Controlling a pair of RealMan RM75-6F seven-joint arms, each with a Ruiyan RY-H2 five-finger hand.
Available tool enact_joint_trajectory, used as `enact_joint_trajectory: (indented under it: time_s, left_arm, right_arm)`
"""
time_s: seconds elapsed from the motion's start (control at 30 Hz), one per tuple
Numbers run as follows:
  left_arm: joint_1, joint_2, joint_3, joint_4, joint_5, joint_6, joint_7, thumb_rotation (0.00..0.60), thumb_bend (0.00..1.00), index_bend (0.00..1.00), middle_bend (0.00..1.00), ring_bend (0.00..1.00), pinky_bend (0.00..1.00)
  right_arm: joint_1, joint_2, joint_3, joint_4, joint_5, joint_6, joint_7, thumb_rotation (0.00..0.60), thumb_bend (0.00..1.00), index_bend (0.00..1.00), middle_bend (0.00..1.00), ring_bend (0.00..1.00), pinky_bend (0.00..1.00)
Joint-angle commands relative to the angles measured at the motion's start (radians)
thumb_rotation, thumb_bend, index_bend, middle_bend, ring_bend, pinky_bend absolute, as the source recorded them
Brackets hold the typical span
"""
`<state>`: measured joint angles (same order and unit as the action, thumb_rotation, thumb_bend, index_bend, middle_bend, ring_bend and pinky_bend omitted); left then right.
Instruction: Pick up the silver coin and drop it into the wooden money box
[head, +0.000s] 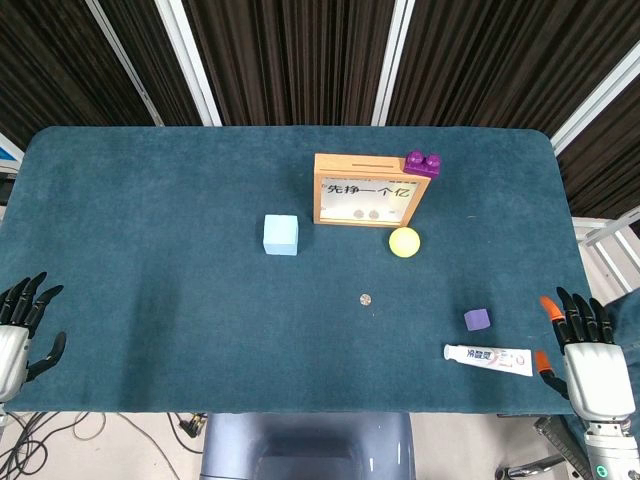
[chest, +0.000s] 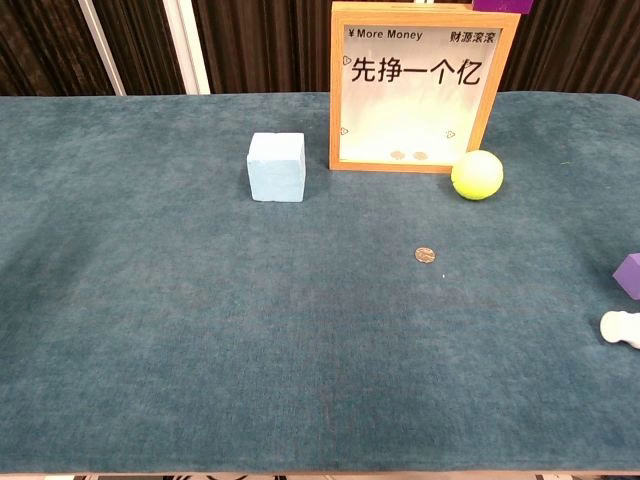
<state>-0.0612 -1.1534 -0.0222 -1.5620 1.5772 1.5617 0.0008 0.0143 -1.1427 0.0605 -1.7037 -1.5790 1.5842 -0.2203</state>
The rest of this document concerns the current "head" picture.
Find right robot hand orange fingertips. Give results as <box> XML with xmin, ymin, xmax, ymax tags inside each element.
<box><xmin>533</xmin><ymin>286</ymin><xmax>629</xmax><ymax>425</ymax></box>

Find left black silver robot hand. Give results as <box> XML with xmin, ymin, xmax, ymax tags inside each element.
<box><xmin>0</xmin><ymin>271</ymin><xmax>67</xmax><ymax>404</ymax></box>

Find wooden coin box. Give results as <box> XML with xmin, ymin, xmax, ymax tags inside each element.
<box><xmin>313</xmin><ymin>153</ymin><xmax>431</xmax><ymax>228</ymax></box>

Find blue denim fabric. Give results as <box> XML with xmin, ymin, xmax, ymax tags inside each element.
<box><xmin>605</xmin><ymin>289</ymin><xmax>640</xmax><ymax>351</ymax></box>

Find white toothpaste tube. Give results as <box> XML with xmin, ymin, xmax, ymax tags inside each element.
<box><xmin>442</xmin><ymin>343</ymin><xmax>534</xmax><ymax>378</ymax></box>

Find chrome chair leg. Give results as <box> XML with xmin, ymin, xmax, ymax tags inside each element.
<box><xmin>494</xmin><ymin>455</ymin><xmax>569</xmax><ymax>480</ymax></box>

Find small purple cube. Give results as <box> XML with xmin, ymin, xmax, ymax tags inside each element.
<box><xmin>463</xmin><ymin>308</ymin><xmax>492</xmax><ymax>333</ymax></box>

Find teal table cloth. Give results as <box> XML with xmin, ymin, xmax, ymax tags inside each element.
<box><xmin>0</xmin><ymin>124</ymin><xmax>590</xmax><ymax>416</ymax></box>

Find black power plug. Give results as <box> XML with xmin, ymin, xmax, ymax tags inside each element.
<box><xmin>178</xmin><ymin>415</ymin><xmax>208</xmax><ymax>439</ymax></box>

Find yellow ball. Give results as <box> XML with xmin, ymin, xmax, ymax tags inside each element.
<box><xmin>388</xmin><ymin>226</ymin><xmax>422</xmax><ymax>259</ymax></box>

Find purple toy building brick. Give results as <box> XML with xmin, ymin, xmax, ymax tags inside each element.
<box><xmin>403</xmin><ymin>150</ymin><xmax>443</xmax><ymax>179</ymax></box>

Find light blue foam cube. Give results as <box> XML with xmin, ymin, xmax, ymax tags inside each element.
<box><xmin>262</xmin><ymin>214</ymin><xmax>300</xmax><ymax>257</ymax></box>

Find blue grey robot torso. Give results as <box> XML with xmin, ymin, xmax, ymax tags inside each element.
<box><xmin>199</xmin><ymin>412</ymin><xmax>417</xmax><ymax>480</ymax></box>

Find black floor cable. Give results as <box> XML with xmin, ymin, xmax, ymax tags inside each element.
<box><xmin>0</xmin><ymin>412</ymin><xmax>204</xmax><ymax>480</ymax></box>

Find aluminium profile frame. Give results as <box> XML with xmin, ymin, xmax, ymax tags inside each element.
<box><xmin>572</xmin><ymin>207</ymin><xmax>640</xmax><ymax>296</ymax></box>

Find white partition post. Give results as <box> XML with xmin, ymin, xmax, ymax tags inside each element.
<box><xmin>370</xmin><ymin>0</ymin><xmax>417</xmax><ymax>127</ymax></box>
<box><xmin>549</xmin><ymin>49</ymin><xmax>640</xmax><ymax>155</ymax></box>
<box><xmin>154</xmin><ymin>0</ymin><xmax>223</xmax><ymax>127</ymax></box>
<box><xmin>84</xmin><ymin>0</ymin><xmax>165</xmax><ymax>126</ymax></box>

